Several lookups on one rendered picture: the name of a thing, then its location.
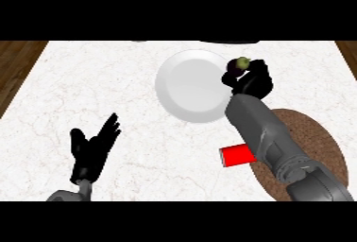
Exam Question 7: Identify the brown round placemat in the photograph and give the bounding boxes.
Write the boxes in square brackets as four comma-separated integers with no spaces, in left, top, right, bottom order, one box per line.
[249,108,349,202]

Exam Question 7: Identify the white round plate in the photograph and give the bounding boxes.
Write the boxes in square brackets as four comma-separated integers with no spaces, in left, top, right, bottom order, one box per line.
[153,48,234,124]

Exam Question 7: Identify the red can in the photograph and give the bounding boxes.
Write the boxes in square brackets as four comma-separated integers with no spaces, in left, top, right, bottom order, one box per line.
[218,144,258,168]

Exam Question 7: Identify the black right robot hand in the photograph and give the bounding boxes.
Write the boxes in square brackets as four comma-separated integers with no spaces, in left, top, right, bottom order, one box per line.
[219,59,274,100]

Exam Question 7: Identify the dark purple eggplant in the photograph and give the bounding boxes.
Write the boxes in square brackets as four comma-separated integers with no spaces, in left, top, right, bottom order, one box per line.
[225,56,252,78]

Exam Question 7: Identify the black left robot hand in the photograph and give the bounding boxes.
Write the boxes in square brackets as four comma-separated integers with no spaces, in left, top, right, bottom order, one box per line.
[67,112,122,185]

